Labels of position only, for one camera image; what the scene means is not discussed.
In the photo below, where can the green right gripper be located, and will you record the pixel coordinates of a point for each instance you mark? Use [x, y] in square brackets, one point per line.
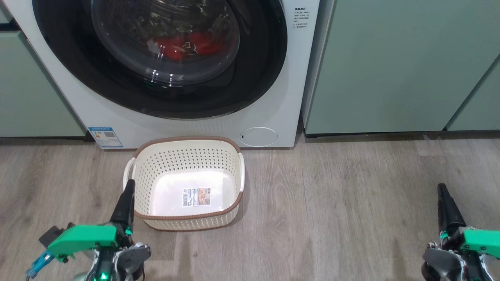
[482, 242]

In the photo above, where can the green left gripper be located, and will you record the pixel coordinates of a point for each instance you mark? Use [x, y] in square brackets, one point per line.
[86, 236]

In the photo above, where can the silver washing machine door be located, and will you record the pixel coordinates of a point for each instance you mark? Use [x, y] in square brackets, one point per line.
[78, 58]

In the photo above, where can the red and white jersey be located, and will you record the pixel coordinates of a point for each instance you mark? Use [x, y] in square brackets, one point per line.
[172, 48]

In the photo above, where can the cream perforated laundry basket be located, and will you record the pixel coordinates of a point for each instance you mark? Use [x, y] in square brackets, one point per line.
[183, 160]

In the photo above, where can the white front-load washing machine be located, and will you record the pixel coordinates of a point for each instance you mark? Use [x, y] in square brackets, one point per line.
[273, 97]

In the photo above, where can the blue energy label sticker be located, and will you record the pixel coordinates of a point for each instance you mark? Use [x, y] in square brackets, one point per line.
[105, 137]

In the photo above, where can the paper product label sticker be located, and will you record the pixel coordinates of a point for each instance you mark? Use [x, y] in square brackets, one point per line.
[196, 197]

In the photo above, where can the pale green cabinet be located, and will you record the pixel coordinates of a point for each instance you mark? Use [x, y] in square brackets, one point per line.
[390, 58]
[31, 97]
[484, 105]

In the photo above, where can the oval filter access cover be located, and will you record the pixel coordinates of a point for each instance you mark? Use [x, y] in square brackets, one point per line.
[258, 137]

